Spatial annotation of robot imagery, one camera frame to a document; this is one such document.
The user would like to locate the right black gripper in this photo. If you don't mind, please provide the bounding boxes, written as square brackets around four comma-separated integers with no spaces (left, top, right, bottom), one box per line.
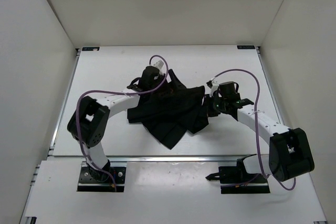
[198,94,228,118]

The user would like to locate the black pleated skirt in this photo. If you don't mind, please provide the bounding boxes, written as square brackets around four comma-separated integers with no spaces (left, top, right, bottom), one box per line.
[127,69,209,150]

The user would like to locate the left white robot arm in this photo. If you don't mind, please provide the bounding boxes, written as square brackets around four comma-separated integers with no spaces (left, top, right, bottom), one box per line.
[67,61,166,181]

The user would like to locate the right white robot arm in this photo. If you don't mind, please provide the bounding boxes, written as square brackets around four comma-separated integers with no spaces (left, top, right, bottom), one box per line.
[204,81,315,182]

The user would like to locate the right corner label sticker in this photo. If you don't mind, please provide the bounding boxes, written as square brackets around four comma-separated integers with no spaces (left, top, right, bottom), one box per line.
[237,45,256,50]

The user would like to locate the corner label sticker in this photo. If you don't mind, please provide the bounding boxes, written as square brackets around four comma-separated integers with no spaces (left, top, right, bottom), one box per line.
[81,47,100,51]
[237,45,256,50]

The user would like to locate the left corner label sticker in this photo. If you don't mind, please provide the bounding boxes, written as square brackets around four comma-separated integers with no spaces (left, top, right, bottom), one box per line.
[81,47,100,51]

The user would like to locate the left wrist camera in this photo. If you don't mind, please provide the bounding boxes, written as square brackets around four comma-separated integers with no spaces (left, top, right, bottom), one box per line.
[152,60,165,75]

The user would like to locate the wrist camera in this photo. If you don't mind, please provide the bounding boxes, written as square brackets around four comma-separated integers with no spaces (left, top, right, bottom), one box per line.
[152,60,165,75]
[206,78,219,97]

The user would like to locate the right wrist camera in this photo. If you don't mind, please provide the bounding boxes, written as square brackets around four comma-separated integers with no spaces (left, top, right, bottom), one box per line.
[206,78,219,97]

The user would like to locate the aluminium table rail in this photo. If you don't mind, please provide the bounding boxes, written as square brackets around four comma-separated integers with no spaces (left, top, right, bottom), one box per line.
[47,154,247,164]

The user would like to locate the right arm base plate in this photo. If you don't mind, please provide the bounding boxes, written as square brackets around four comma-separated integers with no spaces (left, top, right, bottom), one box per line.
[205,158,270,195]

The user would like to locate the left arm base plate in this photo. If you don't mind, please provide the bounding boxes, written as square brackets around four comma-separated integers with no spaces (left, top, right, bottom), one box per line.
[77,164,127,193]

